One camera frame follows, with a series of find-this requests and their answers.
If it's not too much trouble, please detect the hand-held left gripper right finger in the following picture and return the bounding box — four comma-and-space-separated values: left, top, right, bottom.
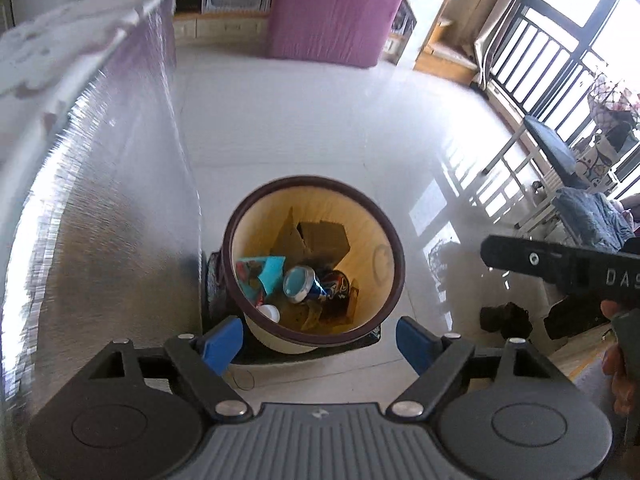
387, 316, 556, 418

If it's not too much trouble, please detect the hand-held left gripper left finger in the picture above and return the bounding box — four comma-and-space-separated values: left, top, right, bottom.
87, 316, 253, 421

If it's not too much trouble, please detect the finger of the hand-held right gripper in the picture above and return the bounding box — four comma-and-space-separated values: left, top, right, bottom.
480, 234, 592, 290

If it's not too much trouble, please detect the blue white plastic bag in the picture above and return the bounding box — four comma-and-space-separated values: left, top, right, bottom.
235, 256, 287, 309

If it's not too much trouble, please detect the blue drink can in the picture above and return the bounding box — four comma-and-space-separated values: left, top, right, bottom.
283, 265, 352, 307

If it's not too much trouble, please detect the yellow bin with brown rim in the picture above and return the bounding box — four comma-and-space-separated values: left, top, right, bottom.
222, 176, 405, 357

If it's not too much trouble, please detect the brown cardboard box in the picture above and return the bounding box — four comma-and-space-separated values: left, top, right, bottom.
270, 208, 352, 267

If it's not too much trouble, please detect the person's right hand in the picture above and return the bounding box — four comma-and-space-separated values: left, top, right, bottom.
601, 300, 632, 414

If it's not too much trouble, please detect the white metal chair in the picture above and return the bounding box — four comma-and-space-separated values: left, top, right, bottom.
515, 185, 640, 257

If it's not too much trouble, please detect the black slipper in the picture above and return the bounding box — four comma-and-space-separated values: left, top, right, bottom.
544, 294, 614, 342
480, 302, 534, 340

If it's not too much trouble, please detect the blue folded blanket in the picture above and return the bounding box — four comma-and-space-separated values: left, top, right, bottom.
554, 186, 637, 254

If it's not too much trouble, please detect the white chair with blue cushion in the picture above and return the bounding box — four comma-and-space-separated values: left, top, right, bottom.
479, 114, 607, 232

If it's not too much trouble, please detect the cartoon printed tote bag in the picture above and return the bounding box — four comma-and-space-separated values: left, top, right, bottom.
575, 134, 617, 187

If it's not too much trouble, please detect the pink white net bag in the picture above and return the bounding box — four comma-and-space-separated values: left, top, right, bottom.
586, 71, 640, 132

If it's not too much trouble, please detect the silver foil sheet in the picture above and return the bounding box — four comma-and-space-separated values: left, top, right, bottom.
0, 0, 207, 480

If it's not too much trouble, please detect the black window railing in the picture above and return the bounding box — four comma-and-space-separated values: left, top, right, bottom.
486, 2, 640, 202

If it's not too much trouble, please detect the white staircase with wooden steps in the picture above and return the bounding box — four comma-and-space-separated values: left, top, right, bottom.
382, 0, 482, 87

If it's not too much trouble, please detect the beige curtain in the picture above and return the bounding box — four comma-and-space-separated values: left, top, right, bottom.
471, 0, 542, 89

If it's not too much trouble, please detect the pink folded mattress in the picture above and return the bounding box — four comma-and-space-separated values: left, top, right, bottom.
265, 0, 409, 69

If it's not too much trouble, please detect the wooden drawer cabinet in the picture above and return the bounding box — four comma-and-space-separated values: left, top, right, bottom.
172, 10, 274, 46

